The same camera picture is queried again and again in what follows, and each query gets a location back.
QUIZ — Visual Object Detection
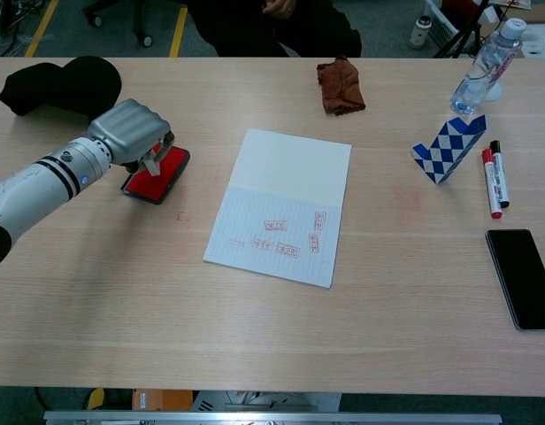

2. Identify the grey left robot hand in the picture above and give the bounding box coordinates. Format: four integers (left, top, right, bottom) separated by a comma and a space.
87, 98, 174, 176

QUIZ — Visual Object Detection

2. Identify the red ink pad with lid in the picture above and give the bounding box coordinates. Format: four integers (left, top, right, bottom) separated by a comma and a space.
119, 144, 191, 206

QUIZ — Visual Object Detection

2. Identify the black knit hat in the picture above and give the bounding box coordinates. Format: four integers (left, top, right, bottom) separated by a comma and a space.
0, 55, 123, 123

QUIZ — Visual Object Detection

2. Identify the black office chair base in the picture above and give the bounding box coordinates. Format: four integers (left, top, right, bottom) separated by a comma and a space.
81, 0, 189, 49

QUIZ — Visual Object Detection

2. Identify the person in black clothes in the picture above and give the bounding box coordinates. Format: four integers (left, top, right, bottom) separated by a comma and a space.
187, 0, 363, 58

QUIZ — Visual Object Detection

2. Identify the white lined notepad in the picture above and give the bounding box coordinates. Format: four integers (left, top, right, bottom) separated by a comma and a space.
203, 127, 352, 290

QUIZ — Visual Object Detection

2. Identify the brown cloth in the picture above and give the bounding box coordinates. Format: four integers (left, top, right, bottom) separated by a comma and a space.
316, 54, 367, 117

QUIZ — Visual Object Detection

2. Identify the orange box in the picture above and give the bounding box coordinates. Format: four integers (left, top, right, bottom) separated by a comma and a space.
131, 388, 195, 412

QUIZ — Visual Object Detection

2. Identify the white thermos bottle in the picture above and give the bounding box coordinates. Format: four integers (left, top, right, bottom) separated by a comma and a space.
408, 15, 433, 50

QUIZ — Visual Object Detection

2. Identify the blue white snake puzzle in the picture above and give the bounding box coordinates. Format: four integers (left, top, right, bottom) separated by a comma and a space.
411, 113, 487, 185

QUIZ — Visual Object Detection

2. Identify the black tripod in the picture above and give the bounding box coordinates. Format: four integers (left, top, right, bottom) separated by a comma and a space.
433, 0, 499, 59

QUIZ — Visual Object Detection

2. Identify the clear plastic water bottle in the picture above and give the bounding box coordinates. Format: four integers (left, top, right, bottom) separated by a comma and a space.
449, 17, 528, 116

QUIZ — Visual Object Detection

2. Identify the red whiteboard marker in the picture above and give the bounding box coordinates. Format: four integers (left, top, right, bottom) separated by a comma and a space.
481, 148, 503, 220

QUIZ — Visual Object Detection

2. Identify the black whiteboard marker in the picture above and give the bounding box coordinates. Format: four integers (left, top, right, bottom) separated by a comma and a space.
489, 139, 511, 210

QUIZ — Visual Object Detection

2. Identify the black smartphone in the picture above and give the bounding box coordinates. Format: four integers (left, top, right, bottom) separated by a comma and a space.
484, 228, 545, 332

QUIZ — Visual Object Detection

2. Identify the white foam box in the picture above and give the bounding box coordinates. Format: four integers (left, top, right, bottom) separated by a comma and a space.
518, 19, 545, 61

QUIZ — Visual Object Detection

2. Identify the aluminium rail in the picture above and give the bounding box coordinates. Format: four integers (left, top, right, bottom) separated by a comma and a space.
42, 410, 503, 425

